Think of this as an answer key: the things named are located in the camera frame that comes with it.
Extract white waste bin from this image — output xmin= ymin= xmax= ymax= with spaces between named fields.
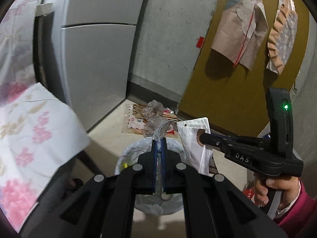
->
xmin=114 ymin=137 xmax=189 ymax=216

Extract grey office chair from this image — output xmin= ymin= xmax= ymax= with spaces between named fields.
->
xmin=20 ymin=151 xmax=107 ymax=238

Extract hanging paper bags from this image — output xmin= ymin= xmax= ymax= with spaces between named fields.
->
xmin=210 ymin=0 xmax=269 ymax=71

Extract red printed packet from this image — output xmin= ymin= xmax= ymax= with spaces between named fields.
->
xmin=243 ymin=185 xmax=255 ymax=202

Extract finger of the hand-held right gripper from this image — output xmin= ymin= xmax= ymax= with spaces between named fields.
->
xmin=200 ymin=132 xmax=233 ymax=154

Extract patterned hanging cloth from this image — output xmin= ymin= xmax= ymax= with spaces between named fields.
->
xmin=266 ymin=0 xmax=299 ymax=75

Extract grey refrigerator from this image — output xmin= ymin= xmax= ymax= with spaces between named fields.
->
xmin=33 ymin=0 xmax=154 ymax=132

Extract clear plastic bag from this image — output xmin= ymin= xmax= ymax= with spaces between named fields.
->
xmin=144 ymin=100 xmax=164 ymax=135

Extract white counter slab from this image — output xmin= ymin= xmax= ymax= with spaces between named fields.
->
xmin=37 ymin=2 xmax=53 ymax=15

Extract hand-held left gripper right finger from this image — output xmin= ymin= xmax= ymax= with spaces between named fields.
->
xmin=161 ymin=139 xmax=289 ymax=238

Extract chopsticks package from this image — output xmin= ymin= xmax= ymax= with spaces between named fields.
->
xmin=123 ymin=103 xmax=179 ymax=139

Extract brown door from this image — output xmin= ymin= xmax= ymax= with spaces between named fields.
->
xmin=178 ymin=0 xmax=310 ymax=139

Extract person's right hand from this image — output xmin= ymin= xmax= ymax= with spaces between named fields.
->
xmin=253 ymin=171 xmax=301 ymax=206

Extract floral printed cloth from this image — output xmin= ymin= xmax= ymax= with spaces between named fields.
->
xmin=0 ymin=0 xmax=91 ymax=233

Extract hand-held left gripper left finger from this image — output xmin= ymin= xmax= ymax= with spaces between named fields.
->
xmin=42 ymin=140 xmax=159 ymax=238

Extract dark pink slipper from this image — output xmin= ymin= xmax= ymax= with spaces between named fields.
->
xmin=68 ymin=178 xmax=83 ymax=191

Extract person's right forearm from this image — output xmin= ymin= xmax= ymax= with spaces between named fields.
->
xmin=272 ymin=181 xmax=317 ymax=236

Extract clear plastic tray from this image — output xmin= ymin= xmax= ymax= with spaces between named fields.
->
xmin=152 ymin=119 xmax=176 ymax=202

